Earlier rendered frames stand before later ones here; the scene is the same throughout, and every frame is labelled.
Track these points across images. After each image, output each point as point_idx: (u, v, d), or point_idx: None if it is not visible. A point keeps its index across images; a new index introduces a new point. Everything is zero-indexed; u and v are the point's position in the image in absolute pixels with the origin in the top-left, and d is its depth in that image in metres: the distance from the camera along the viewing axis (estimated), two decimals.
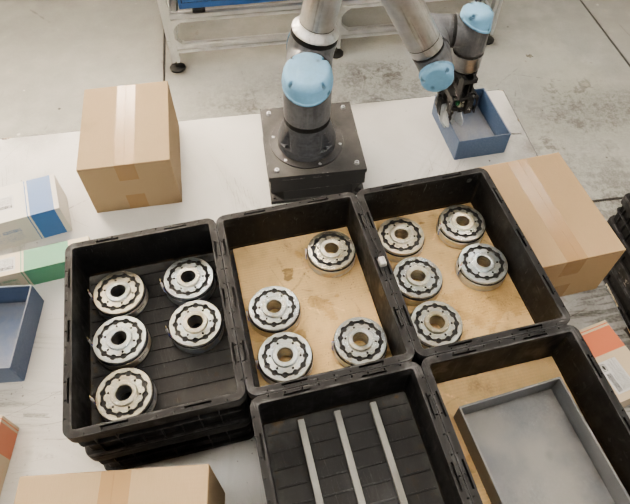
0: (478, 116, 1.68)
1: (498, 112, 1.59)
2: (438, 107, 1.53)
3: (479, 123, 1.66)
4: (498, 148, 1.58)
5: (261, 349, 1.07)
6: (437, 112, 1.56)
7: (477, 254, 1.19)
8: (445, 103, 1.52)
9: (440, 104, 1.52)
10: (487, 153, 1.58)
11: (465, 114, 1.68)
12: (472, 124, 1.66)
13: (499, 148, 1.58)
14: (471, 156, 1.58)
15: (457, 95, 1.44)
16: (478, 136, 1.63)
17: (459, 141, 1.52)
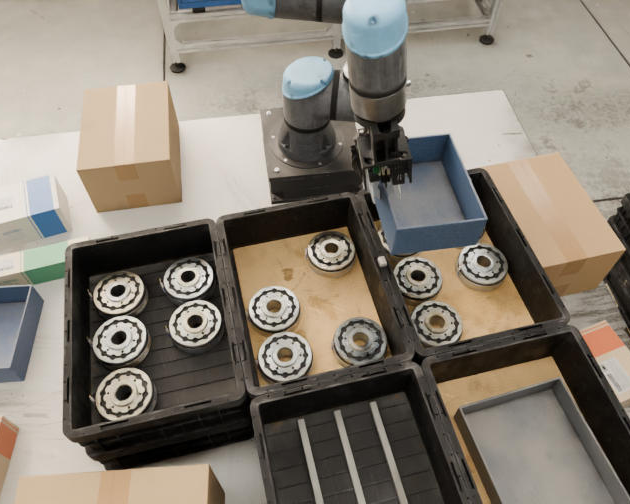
0: (439, 178, 1.03)
1: (469, 178, 0.95)
2: (357, 170, 0.90)
3: (440, 190, 1.02)
4: (466, 239, 0.93)
5: (261, 349, 1.07)
6: (360, 177, 0.92)
7: (477, 254, 1.19)
8: None
9: (358, 166, 0.88)
10: (447, 246, 0.94)
11: (419, 174, 1.04)
12: (428, 192, 1.01)
13: (467, 239, 0.93)
14: (420, 250, 0.94)
15: (372, 157, 0.80)
16: (435, 214, 0.98)
17: (397, 229, 0.88)
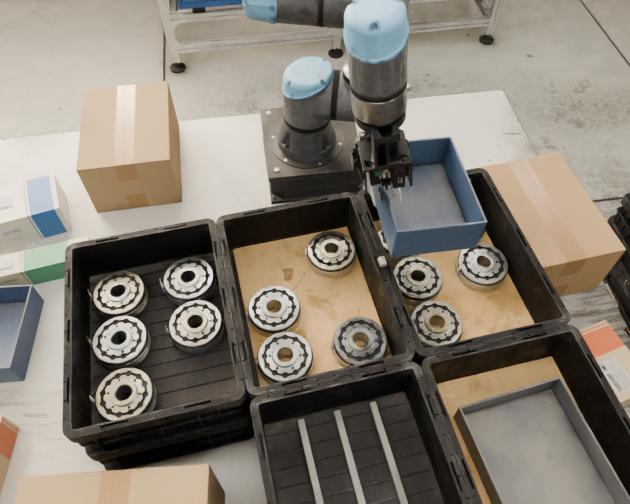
0: (440, 181, 1.04)
1: (469, 181, 0.95)
2: (358, 173, 0.90)
3: (441, 193, 1.02)
4: (466, 242, 0.94)
5: (261, 349, 1.07)
6: (361, 179, 0.92)
7: (477, 254, 1.19)
8: None
9: (359, 169, 0.89)
10: (447, 249, 0.95)
11: (420, 176, 1.04)
12: (429, 194, 1.02)
13: (467, 242, 0.94)
14: (420, 252, 0.94)
15: (373, 160, 0.81)
16: (435, 217, 0.99)
17: (397, 231, 0.89)
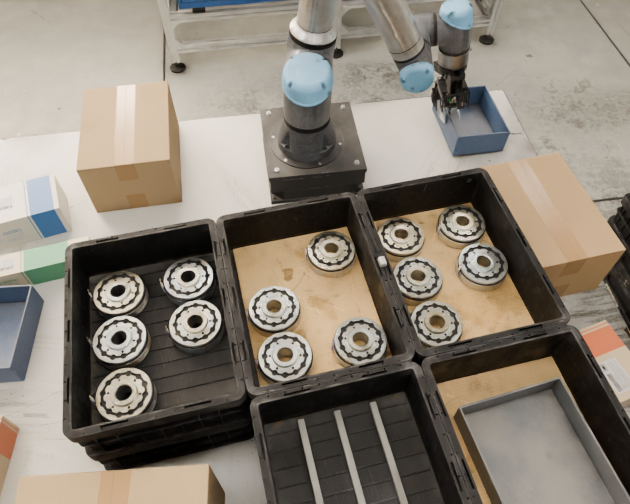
0: (478, 114, 1.67)
1: (498, 110, 1.58)
2: (434, 103, 1.53)
3: (479, 120, 1.65)
4: (497, 146, 1.57)
5: (261, 349, 1.07)
6: (434, 108, 1.55)
7: (477, 254, 1.19)
8: (440, 99, 1.51)
9: (435, 100, 1.52)
10: (485, 150, 1.58)
11: (465, 111, 1.67)
12: (472, 121, 1.65)
13: (497, 146, 1.57)
14: (469, 152, 1.57)
15: (447, 91, 1.44)
16: (477, 133, 1.62)
17: (458, 137, 1.51)
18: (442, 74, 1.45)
